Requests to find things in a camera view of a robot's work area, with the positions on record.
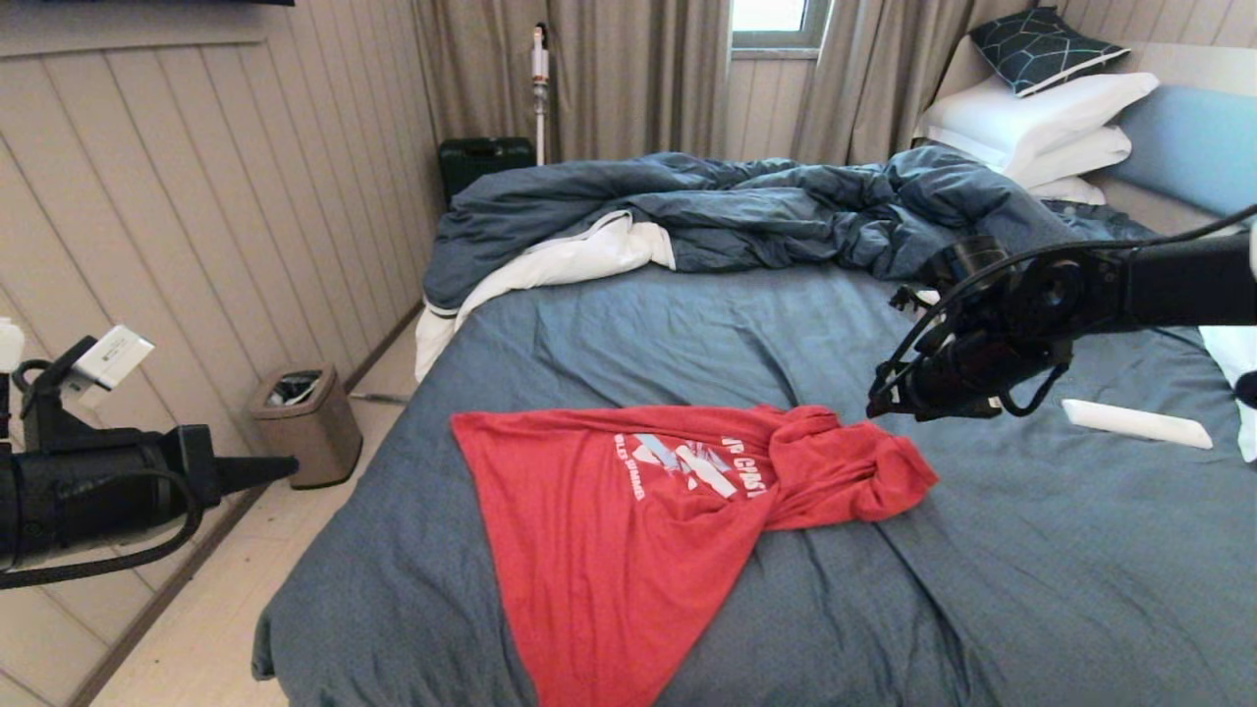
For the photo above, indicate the black hard case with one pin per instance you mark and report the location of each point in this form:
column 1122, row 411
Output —
column 481, row 157

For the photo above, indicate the narrow beige curtain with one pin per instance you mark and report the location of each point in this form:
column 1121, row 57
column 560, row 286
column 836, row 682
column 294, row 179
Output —
column 864, row 79

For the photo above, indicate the blue headboard cushion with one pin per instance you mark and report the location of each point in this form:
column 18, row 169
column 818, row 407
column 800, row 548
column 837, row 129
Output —
column 1193, row 149

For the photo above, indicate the dark geometric patterned cushion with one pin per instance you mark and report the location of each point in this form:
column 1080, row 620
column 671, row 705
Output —
column 1039, row 51

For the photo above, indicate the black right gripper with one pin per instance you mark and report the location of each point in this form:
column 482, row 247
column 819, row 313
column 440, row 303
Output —
column 992, row 344

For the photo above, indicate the beige headboard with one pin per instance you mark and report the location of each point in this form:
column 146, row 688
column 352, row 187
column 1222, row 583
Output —
column 1193, row 63

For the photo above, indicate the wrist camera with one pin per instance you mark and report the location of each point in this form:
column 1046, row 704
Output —
column 967, row 260
column 49, row 393

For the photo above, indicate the bronze trash bin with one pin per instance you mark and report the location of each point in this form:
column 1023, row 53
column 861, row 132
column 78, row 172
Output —
column 309, row 437

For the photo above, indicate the dark blue duvet white lining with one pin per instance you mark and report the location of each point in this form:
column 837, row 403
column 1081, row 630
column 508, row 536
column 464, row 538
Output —
column 687, row 211

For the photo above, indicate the dark wall screen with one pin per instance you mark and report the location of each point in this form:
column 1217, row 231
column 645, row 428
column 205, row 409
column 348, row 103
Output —
column 147, row 2

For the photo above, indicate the white stick vacuum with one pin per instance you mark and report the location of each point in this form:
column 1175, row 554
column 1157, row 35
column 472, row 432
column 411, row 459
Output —
column 539, row 67

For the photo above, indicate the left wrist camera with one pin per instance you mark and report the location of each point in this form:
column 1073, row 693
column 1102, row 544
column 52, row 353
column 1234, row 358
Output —
column 49, row 393

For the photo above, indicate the red printed t-shirt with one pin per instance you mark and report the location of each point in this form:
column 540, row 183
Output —
column 609, row 550

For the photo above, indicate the medium white pillow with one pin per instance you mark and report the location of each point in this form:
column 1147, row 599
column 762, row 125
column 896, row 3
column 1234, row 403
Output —
column 1078, row 155

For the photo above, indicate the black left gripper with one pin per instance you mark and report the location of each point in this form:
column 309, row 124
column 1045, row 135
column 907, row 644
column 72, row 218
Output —
column 98, row 491

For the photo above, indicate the large white pillow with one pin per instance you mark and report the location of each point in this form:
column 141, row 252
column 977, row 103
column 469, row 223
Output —
column 1031, row 115

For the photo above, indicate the flat white pillow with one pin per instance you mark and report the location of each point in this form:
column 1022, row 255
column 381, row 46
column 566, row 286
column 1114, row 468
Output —
column 1068, row 191

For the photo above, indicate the long white remote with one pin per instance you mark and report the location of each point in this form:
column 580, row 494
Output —
column 1134, row 424

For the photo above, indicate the wide beige curtain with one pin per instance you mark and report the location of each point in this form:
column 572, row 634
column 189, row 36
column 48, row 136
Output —
column 628, row 79

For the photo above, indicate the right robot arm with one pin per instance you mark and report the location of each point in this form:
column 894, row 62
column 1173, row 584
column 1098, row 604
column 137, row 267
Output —
column 1178, row 285

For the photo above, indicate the white pillow at bed edge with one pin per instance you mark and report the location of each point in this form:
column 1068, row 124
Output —
column 1237, row 363

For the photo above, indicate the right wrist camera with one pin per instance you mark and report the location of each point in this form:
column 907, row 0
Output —
column 967, row 260

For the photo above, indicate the window with grey frame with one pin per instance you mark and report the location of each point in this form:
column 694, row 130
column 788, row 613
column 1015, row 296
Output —
column 776, row 18

